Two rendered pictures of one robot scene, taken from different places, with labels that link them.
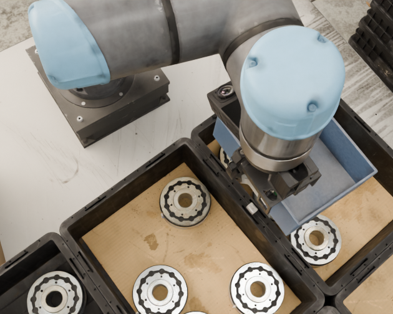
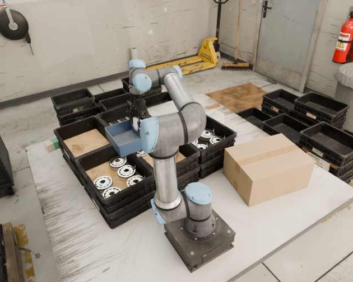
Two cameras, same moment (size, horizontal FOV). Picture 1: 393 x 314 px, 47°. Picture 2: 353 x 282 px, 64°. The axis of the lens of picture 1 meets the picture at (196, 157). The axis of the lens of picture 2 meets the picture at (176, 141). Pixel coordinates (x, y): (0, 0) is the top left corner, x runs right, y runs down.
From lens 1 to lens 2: 1.47 m
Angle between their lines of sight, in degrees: 75
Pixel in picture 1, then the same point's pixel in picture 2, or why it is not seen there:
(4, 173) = (236, 203)
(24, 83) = (239, 241)
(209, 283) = not seen: hidden behind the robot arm
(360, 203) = (96, 174)
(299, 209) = (126, 132)
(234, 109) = (143, 107)
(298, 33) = (135, 62)
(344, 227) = (106, 168)
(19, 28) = not seen: outside the picture
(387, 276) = not seen: hidden behind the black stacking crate
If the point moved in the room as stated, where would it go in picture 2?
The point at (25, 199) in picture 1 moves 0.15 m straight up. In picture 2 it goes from (224, 195) to (226, 176)
